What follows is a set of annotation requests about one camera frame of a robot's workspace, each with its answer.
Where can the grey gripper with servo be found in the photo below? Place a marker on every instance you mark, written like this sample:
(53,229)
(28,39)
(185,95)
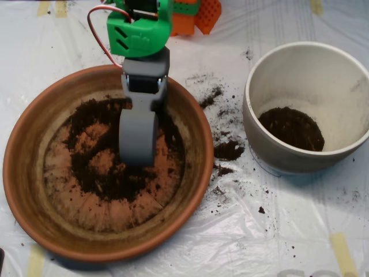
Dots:
(145,67)

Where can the dark soil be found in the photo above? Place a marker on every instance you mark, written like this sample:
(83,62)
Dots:
(291,130)
(115,187)

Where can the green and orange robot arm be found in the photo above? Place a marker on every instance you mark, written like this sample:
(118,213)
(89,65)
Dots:
(138,40)

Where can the long spilled soil streak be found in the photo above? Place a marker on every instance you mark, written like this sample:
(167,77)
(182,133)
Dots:
(212,96)

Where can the large spilled soil pile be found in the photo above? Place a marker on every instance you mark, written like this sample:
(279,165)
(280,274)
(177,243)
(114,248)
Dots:
(227,150)

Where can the small spilled soil patch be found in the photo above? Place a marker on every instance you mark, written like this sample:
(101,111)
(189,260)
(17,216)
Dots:
(223,170)

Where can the terracotta saucer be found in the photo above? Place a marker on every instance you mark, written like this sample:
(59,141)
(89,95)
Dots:
(29,184)

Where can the tiny soil clump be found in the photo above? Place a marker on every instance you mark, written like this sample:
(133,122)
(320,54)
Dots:
(261,210)

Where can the white ceramic pot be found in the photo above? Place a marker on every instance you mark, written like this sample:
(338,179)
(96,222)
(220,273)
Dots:
(288,161)

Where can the beige masking tape strip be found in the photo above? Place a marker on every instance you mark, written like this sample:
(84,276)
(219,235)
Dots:
(43,8)
(36,262)
(316,7)
(343,254)
(61,9)

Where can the clear plastic sheet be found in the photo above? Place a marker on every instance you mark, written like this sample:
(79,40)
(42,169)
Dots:
(259,245)

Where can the black object at edge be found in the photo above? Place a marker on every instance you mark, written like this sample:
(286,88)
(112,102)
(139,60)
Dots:
(1,259)

